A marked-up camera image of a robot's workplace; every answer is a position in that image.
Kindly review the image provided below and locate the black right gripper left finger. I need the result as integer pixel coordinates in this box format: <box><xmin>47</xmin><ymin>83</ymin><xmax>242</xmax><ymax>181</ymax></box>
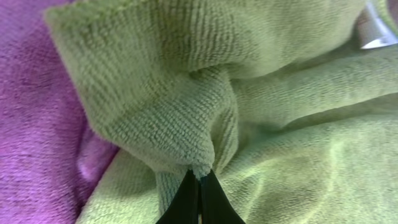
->
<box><xmin>156</xmin><ymin>170</ymin><xmax>199</xmax><ymax>224</ymax></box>

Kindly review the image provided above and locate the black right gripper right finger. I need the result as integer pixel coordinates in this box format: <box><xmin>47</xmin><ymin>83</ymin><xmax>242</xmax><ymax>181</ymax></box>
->
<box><xmin>200</xmin><ymin>170</ymin><xmax>245</xmax><ymax>224</ymax></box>

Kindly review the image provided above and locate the light green microfiber cloth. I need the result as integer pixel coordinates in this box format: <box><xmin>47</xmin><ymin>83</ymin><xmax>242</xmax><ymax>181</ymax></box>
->
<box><xmin>45</xmin><ymin>0</ymin><xmax>397</xmax><ymax>224</ymax></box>

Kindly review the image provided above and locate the white cloth care label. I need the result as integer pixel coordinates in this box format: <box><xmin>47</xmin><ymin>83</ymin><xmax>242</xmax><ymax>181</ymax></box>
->
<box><xmin>356</xmin><ymin>1</ymin><xmax>397</xmax><ymax>50</ymax></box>

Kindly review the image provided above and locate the purple microfiber cloth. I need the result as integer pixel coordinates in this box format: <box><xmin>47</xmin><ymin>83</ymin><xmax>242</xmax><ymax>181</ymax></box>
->
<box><xmin>1</xmin><ymin>0</ymin><xmax>117</xmax><ymax>223</ymax></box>

